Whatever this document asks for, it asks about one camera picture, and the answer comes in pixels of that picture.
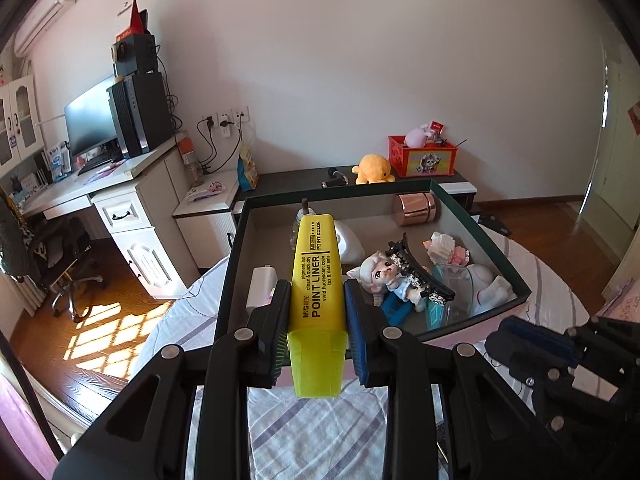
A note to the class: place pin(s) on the white charger block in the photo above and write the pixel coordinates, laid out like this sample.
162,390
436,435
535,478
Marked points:
261,287

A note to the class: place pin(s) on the dark printed jacket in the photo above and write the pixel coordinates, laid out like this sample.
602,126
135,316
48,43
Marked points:
12,235

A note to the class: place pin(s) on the black floor scale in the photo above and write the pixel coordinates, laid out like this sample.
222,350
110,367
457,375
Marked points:
492,224

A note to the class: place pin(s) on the blue flat box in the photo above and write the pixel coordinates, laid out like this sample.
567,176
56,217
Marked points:
395,310

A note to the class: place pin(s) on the pale pink sheet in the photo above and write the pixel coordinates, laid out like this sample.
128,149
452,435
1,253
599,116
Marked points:
622,302

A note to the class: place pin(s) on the white side cabinet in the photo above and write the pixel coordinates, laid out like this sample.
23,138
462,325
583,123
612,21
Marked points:
205,230

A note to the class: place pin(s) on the clear plastic container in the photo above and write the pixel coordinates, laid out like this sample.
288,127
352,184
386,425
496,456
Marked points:
462,290

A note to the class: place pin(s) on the yellow highlighter pen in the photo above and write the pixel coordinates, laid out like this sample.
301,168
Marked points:
317,280

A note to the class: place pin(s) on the black speaker box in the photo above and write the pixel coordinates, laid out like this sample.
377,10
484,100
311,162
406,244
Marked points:
135,55

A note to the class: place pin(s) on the pink box with dark rim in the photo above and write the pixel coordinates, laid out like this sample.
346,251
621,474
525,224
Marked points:
240,260

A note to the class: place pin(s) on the teal plastic item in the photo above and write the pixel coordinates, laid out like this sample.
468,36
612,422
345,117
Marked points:
439,310

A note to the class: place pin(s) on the blue white box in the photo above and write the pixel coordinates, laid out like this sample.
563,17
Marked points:
57,160

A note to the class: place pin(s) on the white glass-door cabinet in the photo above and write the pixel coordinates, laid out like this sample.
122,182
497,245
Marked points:
20,125

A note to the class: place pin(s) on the black computer monitor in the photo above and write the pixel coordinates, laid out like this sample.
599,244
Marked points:
90,120

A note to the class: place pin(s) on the dark-topped low table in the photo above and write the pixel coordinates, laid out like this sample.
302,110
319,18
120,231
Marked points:
290,180

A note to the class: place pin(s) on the black computer tower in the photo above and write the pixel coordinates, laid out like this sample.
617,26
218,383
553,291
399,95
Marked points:
142,115

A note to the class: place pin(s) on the white animal figurine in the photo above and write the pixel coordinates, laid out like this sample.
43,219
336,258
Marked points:
492,285

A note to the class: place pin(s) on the white-haired doll figurine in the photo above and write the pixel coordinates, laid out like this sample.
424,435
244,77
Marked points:
375,275

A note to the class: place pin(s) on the black office chair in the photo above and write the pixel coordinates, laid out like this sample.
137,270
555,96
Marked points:
60,260

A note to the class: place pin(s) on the black hair clip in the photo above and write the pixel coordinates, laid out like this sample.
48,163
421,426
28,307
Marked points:
415,270

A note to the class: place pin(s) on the pink plush toy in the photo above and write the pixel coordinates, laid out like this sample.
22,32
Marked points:
417,136

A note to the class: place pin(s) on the white desk with drawers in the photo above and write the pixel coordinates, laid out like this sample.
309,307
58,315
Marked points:
145,200

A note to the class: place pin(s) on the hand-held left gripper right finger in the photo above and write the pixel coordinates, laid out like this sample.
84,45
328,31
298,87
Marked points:
356,332

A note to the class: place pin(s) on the pink packet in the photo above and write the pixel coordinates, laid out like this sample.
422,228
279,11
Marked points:
205,191

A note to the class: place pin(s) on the yellow plush toy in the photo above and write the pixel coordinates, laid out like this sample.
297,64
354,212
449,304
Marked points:
372,169

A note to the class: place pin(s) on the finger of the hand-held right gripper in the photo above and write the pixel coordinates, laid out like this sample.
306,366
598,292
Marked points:
530,335
610,345

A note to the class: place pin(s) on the red paper bag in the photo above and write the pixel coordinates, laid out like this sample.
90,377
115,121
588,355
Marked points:
135,20

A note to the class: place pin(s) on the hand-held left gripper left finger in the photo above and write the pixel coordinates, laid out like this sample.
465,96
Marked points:
281,332

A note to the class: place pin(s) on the white room door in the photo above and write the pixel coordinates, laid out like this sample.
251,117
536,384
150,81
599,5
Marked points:
620,125

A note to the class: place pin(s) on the white air conditioner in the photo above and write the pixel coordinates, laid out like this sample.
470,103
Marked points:
42,15

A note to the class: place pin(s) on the pink white block toy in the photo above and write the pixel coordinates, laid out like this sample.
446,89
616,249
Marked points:
445,250

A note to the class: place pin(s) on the pink blanket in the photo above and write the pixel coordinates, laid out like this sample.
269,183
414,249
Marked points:
25,435

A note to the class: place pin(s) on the red hanging ornament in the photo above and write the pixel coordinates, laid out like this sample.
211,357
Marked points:
635,119

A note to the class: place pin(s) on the white wall socket strip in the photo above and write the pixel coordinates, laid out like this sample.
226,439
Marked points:
227,119

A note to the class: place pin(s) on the blue snack bag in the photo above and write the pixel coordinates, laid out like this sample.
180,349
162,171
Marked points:
248,170

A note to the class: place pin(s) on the rose gold jar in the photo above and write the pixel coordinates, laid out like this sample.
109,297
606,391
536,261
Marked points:
415,209

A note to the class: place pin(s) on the black keyboard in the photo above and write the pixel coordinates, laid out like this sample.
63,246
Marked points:
97,166

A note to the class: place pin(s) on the red-capped bottle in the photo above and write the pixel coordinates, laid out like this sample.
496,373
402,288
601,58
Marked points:
191,162

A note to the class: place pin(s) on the clear glass bottle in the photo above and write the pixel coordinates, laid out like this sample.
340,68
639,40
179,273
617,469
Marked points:
296,230

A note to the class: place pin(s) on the red storage crate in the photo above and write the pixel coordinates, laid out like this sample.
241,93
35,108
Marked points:
425,160

